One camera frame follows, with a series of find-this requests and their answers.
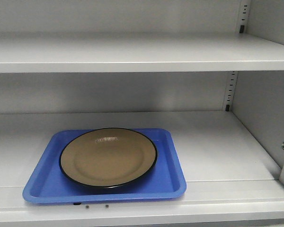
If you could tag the beige plate with black rim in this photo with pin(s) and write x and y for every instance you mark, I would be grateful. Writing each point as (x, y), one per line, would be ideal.
(109, 157)

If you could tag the blue plastic tray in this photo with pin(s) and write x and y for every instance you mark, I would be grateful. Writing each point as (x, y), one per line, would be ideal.
(49, 185)

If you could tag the grey metal cabinet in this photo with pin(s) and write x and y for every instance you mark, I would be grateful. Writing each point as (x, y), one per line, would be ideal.
(227, 126)

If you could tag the upper cabinet shelf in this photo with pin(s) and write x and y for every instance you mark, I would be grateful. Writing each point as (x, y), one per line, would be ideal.
(60, 53)

